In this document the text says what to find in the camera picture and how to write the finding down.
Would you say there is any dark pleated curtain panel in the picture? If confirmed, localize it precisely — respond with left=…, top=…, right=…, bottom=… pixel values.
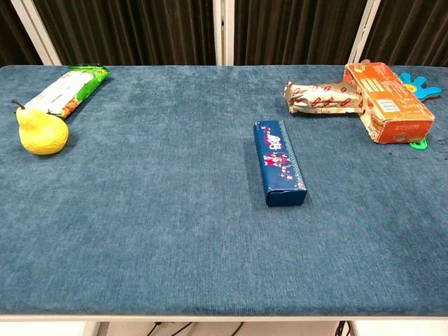
left=362, top=0, right=448, bottom=67
left=0, top=0, right=45, bottom=67
left=33, top=0, right=216, bottom=67
left=233, top=0, right=368, bottom=67

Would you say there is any blue green hand clapper toy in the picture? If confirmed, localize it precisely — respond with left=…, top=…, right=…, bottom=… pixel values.
left=398, top=72, right=442, bottom=151

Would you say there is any yellow pear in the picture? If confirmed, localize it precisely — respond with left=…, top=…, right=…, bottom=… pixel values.
left=11, top=99, right=70, bottom=155

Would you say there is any white partition post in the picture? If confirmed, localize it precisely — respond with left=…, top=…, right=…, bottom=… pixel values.
left=212, top=0, right=235, bottom=67
left=9, top=0, right=63, bottom=67
left=349, top=0, right=382, bottom=66

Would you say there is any orange carton box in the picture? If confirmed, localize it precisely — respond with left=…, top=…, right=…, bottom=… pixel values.
left=342, top=59, right=436, bottom=144

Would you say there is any gold foil snack bag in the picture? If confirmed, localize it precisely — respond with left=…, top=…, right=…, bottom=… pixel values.
left=283, top=79, right=365, bottom=116

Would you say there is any green white snack packet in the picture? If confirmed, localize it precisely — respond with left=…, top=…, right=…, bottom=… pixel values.
left=26, top=64, right=111, bottom=120

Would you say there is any black cable bundle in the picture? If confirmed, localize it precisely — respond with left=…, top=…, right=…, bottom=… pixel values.
left=145, top=321, right=197, bottom=336
left=335, top=320, right=354, bottom=336

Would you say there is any grey and blue eyeglasses box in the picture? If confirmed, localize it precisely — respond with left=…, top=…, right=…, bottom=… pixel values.
left=253, top=119, right=308, bottom=208

